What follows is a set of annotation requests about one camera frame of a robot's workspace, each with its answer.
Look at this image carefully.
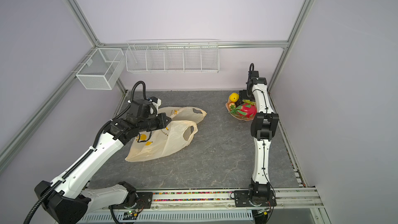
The yellow lemon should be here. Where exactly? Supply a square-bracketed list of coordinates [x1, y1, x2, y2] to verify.
[229, 93, 239, 103]

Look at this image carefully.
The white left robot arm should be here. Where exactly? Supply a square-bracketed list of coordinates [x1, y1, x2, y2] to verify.
[24, 113, 172, 224]

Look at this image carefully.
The green chayote pear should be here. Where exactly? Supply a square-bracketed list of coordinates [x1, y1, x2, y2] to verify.
[243, 100, 256, 105]

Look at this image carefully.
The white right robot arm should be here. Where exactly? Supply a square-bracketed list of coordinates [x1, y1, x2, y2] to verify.
[233, 63, 279, 208]

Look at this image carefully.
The red green dragon fruit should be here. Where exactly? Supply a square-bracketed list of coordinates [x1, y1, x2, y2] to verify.
[230, 104, 257, 119]

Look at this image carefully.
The long white wire basket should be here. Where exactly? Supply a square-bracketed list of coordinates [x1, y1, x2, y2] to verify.
[125, 39, 220, 73]

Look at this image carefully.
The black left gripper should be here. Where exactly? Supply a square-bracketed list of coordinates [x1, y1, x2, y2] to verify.
[138, 112, 172, 133]

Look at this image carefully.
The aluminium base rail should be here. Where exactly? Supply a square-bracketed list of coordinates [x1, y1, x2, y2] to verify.
[80, 188, 331, 224]

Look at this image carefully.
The peach wavy fruit plate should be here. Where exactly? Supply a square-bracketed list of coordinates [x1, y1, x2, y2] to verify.
[226, 100, 257, 121]

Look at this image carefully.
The banana print plastic bag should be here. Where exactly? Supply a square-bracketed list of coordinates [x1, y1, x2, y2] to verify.
[125, 107, 207, 162]

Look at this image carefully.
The small white wire basket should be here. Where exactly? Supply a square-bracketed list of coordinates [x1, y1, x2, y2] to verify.
[76, 48, 125, 90]

